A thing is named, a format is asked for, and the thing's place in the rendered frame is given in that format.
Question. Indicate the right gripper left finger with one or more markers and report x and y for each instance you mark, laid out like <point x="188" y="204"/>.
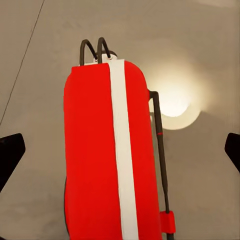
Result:
<point x="12" y="149"/>

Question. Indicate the radio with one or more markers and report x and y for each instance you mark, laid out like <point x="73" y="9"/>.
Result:
<point x="111" y="188"/>

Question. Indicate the coffee table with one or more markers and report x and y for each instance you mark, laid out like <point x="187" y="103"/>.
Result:
<point x="188" y="51"/>

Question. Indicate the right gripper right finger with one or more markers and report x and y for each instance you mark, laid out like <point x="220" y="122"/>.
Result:
<point x="232" y="148"/>

